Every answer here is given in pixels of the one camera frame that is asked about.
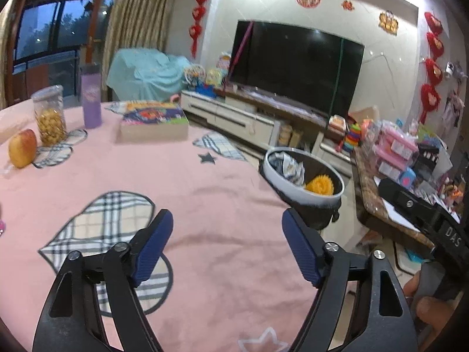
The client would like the white television cabinet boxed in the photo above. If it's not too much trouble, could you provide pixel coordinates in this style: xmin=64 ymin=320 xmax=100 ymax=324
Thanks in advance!
xmin=181 ymin=88 xmax=352 ymax=162

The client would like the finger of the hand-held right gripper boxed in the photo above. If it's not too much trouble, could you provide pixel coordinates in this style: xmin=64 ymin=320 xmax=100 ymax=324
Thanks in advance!
xmin=378 ymin=178 xmax=440 ymax=228

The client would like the pink printed blanket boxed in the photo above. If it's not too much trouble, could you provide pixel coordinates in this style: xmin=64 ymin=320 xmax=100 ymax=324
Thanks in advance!
xmin=0 ymin=99 xmax=330 ymax=352

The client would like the black flat television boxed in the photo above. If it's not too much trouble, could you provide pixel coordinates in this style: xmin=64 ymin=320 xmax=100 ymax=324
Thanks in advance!
xmin=228 ymin=20 xmax=366 ymax=121

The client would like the light blue packet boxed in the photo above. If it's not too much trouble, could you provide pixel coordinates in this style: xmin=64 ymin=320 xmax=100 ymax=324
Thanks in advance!
xmin=405 ymin=249 xmax=426 ymax=265

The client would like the white bin with black bag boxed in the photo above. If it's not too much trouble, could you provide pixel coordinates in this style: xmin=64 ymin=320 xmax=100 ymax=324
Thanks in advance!
xmin=259 ymin=147 xmax=346 ymax=230

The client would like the beige patterned curtain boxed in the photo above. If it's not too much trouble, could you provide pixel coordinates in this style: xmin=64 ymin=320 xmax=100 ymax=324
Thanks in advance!
xmin=101 ymin=0 xmax=176 ymax=101

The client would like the wooden glass balcony door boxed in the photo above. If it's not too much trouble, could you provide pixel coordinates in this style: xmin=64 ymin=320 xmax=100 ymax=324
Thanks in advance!
xmin=7 ymin=0 xmax=121 ymax=111

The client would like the rainbow stacking ring toy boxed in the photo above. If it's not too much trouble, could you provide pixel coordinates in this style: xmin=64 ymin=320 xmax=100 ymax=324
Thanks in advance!
xmin=342 ymin=119 xmax=363 ymax=153

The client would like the silver snack wrapper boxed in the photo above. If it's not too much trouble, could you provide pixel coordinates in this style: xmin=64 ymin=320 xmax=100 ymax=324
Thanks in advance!
xmin=284 ymin=154 xmax=305 ymax=187

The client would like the red yellow apple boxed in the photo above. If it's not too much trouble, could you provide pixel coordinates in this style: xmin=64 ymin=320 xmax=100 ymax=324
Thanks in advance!
xmin=8 ymin=128 xmax=38 ymax=169

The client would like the colourful picture book box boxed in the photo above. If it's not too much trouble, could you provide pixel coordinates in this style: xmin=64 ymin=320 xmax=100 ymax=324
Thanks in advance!
xmin=116 ymin=101 xmax=190 ymax=143

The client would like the orange foam fruit net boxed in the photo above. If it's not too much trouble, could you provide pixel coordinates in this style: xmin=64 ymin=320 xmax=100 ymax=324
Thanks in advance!
xmin=305 ymin=175 xmax=335 ymax=194

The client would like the toy ferris wheel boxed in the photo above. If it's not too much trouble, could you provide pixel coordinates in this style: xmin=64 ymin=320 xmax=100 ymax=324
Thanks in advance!
xmin=183 ymin=64 xmax=217 ymax=96

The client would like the marble side table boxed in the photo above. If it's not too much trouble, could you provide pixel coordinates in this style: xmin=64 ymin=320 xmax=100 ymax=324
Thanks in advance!
xmin=352 ymin=147 xmax=436 ymax=250

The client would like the red hanging ornament string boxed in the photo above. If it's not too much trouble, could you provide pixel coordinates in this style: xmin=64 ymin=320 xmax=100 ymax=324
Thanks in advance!
xmin=419 ymin=12 xmax=446 ymax=125
xmin=188 ymin=0 xmax=214 ymax=58

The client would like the teal covered armchair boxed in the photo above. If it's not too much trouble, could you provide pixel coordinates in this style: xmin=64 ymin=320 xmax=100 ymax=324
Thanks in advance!
xmin=106 ymin=48 xmax=191 ymax=100

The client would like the purple drink bottle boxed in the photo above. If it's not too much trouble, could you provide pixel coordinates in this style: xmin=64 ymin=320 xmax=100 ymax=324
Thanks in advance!
xmin=79 ymin=63 xmax=102 ymax=129

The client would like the clear jar of snacks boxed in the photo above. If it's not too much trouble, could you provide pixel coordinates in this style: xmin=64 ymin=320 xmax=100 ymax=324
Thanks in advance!
xmin=31 ymin=85 xmax=68 ymax=147

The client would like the pink stick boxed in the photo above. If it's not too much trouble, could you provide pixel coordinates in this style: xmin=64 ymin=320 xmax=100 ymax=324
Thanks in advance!
xmin=228 ymin=22 xmax=254 ymax=81

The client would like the person's right hand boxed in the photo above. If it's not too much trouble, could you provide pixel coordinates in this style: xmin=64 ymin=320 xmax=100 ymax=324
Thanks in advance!
xmin=403 ymin=272 xmax=469 ymax=342

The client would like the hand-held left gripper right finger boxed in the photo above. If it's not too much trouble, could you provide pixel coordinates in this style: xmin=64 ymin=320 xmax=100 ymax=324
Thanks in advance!
xmin=281 ymin=208 xmax=419 ymax=352

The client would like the pile of toy boxes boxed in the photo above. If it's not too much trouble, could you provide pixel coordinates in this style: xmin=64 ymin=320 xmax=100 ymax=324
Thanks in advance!
xmin=361 ymin=117 xmax=469 ymax=213

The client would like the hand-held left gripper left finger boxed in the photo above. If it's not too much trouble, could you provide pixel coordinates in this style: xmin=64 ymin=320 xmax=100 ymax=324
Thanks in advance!
xmin=32 ymin=208 xmax=174 ymax=352

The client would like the cardboard box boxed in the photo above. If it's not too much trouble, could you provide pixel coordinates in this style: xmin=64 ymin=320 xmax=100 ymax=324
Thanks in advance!
xmin=348 ymin=104 xmax=380 ymax=125

